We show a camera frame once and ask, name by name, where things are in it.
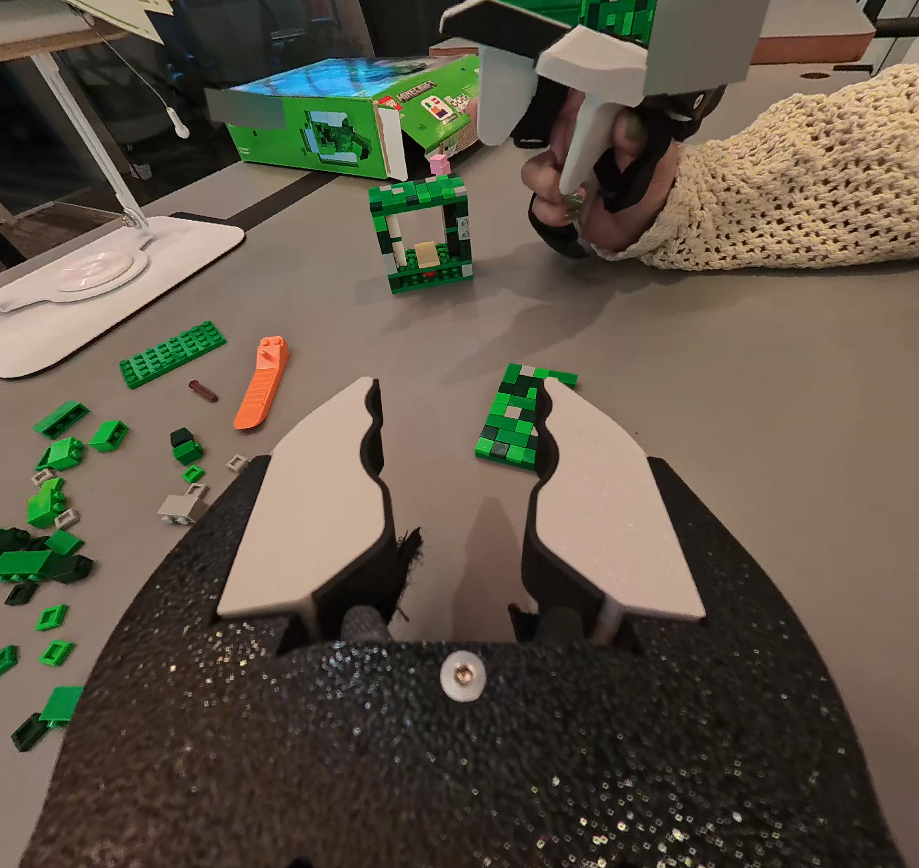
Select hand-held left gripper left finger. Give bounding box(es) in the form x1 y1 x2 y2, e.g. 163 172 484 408
217 376 403 635

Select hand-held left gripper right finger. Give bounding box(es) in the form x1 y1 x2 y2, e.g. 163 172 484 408
518 376 706 645

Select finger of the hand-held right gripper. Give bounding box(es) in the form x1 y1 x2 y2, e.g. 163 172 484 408
439 3 577 59
537 24 650 104

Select green mosaic lego plate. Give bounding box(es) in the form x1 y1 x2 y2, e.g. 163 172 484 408
474 362 579 472

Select plain green lego plate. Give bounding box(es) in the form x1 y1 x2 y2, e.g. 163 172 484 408
118 321 228 389

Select green cardboard lego box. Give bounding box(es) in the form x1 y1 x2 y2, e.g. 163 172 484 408
226 56 482 181

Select scattered loose lego pieces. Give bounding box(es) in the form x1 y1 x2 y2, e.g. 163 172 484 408
0 400 248 754

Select person's right hand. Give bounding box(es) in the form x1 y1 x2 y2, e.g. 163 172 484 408
520 96 683 259

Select orange brick separator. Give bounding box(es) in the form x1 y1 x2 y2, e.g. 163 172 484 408
233 337 290 431

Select white desk stand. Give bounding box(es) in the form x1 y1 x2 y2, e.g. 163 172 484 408
0 0 247 381

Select light grey lego bracket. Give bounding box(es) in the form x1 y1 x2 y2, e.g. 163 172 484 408
158 484 211 526

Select green lego frame build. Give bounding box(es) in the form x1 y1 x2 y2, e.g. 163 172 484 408
368 154 475 296

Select thin white cord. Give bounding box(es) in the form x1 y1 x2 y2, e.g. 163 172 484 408
93 28 192 140

